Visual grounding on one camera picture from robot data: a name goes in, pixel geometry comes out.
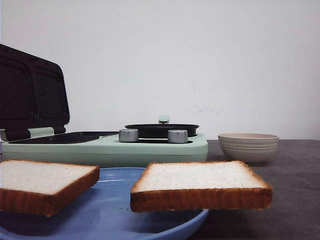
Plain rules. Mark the grey table cloth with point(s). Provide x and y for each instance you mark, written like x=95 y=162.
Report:
x=294 y=173

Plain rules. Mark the mint green hinged lid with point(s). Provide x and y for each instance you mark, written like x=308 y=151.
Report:
x=32 y=95

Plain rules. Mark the blue plastic plate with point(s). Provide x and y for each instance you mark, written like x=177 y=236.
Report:
x=103 y=213

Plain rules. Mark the mint green breakfast maker base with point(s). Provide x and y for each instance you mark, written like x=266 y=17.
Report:
x=104 y=149

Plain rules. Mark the silver control knob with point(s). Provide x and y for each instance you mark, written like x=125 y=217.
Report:
x=177 y=136
x=128 y=135

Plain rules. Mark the right silver control knob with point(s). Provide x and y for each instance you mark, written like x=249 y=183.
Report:
x=177 y=136

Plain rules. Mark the beige ribbed bowl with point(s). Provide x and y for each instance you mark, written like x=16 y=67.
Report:
x=252 y=148

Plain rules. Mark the left silver control knob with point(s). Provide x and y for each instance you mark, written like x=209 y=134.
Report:
x=128 y=135

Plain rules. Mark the black round frying pan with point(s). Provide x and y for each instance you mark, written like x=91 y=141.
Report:
x=160 y=130

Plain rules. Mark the white bread slice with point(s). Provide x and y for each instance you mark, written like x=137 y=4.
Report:
x=43 y=188
x=203 y=185

